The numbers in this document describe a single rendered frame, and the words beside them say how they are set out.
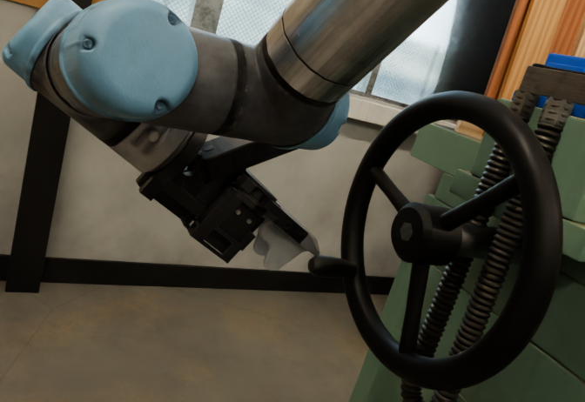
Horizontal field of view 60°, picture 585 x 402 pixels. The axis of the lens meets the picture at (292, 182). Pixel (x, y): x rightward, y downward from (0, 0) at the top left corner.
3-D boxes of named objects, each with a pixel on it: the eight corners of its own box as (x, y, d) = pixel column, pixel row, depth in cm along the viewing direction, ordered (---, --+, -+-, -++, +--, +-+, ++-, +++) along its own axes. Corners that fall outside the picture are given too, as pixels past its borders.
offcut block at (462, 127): (457, 132, 76) (467, 104, 75) (453, 130, 79) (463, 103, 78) (480, 139, 75) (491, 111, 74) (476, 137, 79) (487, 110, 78)
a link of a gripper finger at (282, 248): (289, 282, 59) (234, 239, 54) (324, 244, 59) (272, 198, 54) (299, 297, 56) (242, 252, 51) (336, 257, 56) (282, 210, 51)
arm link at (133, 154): (158, 78, 49) (172, 93, 42) (192, 110, 51) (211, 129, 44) (105, 134, 49) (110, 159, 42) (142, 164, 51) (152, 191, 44)
